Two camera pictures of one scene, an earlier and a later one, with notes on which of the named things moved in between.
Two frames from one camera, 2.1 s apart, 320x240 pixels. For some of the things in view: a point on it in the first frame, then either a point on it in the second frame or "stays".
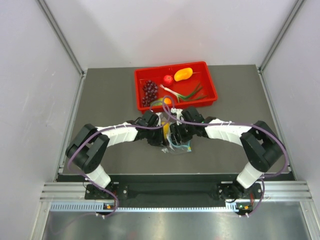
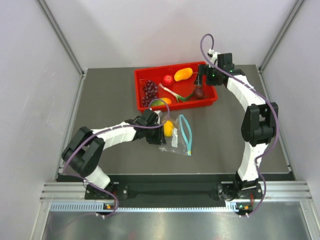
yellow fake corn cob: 183,73 stays
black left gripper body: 154,136 stays
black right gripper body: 185,131 to 212,74
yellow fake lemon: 166,129 stays
